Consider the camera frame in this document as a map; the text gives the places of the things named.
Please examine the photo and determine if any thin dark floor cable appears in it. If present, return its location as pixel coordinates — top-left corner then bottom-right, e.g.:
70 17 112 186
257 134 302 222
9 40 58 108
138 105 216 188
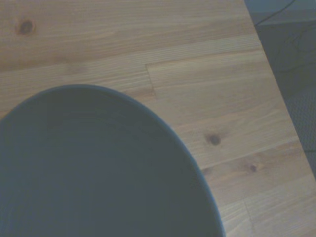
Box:
254 0 296 26

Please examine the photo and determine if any teal round plate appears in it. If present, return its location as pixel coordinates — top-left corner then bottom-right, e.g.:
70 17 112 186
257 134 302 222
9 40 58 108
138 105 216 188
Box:
0 84 227 237

